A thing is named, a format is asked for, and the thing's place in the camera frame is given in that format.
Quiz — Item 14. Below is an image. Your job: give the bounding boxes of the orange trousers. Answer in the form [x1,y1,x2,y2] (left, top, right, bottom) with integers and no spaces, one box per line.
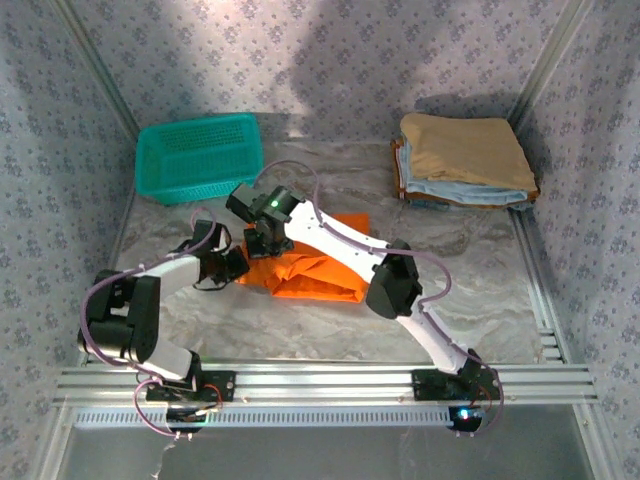
[234,212,371,304]

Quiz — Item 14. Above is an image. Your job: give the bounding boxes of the brown folded trousers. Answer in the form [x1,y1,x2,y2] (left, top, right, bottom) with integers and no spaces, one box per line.
[390,138,541,210]

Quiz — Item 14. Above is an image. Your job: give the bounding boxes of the light blue folded trousers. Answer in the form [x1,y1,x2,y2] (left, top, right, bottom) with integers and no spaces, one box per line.
[394,139,531,206]

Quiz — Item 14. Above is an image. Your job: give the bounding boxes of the tan folded trousers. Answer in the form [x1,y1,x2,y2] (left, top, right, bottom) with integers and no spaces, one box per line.
[400,112,539,194]

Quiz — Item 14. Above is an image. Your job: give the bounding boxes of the blue denim folded trousers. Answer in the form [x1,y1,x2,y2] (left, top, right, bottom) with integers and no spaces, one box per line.
[407,197,535,212]

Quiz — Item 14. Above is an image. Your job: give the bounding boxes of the teal plastic basket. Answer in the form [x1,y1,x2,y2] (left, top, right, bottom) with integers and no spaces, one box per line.
[134,113,266,208]

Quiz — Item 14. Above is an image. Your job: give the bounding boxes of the left base controller board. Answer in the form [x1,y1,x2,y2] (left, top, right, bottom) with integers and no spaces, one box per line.
[164,405,209,435]

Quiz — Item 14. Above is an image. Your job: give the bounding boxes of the base controller board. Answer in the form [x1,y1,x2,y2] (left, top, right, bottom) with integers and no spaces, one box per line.
[446,404,487,435]
[164,405,209,435]

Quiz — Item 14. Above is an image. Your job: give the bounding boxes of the right base controller board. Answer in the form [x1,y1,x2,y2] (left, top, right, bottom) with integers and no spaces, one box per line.
[446,404,487,435]

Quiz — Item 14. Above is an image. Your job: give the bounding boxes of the aluminium table side rail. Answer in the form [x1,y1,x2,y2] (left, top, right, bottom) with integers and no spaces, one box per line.
[79,192,139,364]
[507,207,571,362]

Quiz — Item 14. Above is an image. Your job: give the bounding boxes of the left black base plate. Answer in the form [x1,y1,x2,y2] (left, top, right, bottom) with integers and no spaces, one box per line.
[144,369,237,404]

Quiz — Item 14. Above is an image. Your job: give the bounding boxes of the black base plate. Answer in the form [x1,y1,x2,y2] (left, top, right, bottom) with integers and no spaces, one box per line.
[411,368,501,402]
[144,369,237,404]

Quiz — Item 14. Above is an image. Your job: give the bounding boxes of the long aluminium base rail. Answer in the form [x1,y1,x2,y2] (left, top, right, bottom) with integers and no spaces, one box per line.
[53,362,600,407]

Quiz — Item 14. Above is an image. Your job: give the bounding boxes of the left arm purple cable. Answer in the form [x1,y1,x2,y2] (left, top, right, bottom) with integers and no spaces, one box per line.
[79,206,234,374]

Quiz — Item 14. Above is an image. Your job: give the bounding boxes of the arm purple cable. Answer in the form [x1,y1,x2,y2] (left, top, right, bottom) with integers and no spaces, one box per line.
[79,206,234,374]
[254,159,504,396]

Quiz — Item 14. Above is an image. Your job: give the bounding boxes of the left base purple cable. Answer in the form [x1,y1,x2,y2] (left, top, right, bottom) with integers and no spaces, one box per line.
[133,377,179,441]

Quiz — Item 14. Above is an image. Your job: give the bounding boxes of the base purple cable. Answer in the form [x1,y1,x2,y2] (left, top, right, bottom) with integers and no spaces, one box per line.
[133,377,179,441]
[468,378,506,439]

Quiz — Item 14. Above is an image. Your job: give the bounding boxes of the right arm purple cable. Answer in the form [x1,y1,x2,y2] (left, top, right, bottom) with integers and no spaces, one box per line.
[254,159,504,396]

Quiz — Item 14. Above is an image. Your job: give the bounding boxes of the slotted grey cable duct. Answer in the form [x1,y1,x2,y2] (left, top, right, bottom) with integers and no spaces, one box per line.
[73,405,454,430]

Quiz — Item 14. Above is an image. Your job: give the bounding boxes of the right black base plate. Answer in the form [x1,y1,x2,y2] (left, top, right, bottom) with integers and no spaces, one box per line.
[411,368,501,402]

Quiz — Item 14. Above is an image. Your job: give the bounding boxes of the aluminium upright frame post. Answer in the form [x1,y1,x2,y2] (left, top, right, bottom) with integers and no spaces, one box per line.
[52,0,141,144]
[507,0,601,131]

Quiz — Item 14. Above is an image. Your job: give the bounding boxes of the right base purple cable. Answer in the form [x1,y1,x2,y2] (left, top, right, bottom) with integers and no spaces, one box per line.
[468,378,506,439]

